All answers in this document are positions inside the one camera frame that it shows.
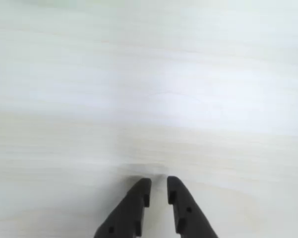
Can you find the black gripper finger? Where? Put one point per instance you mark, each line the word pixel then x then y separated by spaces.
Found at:
pixel 188 218
pixel 129 210

